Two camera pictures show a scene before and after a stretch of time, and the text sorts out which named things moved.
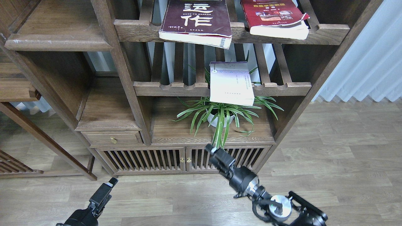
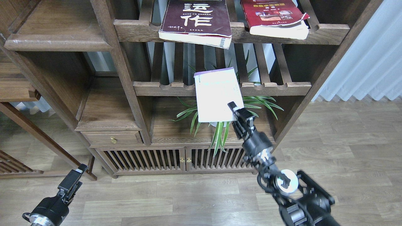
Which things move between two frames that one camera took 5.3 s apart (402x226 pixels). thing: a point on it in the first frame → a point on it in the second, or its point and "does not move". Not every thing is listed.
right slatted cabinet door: (198, 158) does not move
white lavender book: (230, 83) → (215, 89)
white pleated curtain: (372, 67) does not move
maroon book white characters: (203, 22) does not move
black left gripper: (86, 217) → (51, 211)
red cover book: (283, 18) does not move
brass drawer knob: (113, 140) does not move
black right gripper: (244, 181) → (257, 149)
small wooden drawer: (113, 138) does not move
